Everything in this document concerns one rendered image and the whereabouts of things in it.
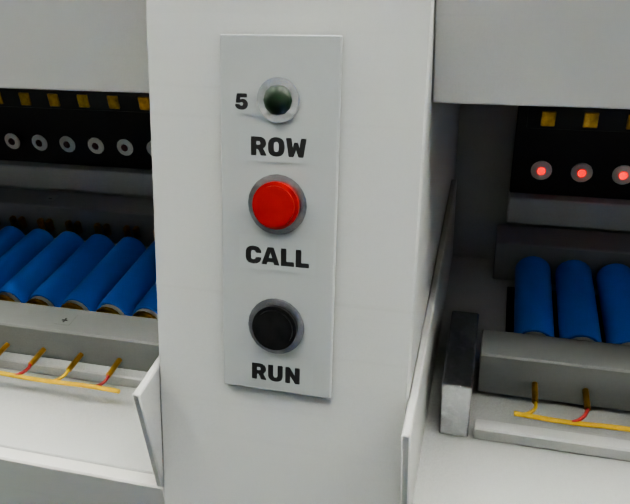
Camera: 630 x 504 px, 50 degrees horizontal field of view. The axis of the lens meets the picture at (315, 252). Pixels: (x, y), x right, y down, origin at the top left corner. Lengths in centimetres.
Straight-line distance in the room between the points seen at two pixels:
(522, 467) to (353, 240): 12
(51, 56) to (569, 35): 18
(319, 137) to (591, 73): 8
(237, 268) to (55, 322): 14
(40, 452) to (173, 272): 11
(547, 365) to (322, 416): 10
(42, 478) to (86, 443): 2
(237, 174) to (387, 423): 10
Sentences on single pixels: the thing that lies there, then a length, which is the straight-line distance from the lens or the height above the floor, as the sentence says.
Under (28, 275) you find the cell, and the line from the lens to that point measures 40.
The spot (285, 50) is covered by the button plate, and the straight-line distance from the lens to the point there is 22.
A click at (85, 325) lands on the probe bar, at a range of 34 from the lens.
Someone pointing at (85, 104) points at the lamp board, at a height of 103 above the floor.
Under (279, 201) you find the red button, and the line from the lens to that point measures 22.
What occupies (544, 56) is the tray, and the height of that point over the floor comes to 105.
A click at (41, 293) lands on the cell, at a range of 38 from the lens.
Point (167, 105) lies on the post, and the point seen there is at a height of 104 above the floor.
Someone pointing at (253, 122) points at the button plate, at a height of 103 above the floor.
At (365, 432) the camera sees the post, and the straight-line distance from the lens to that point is 25.
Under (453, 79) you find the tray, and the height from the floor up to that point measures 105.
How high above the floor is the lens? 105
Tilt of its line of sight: 15 degrees down
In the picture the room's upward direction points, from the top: 1 degrees clockwise
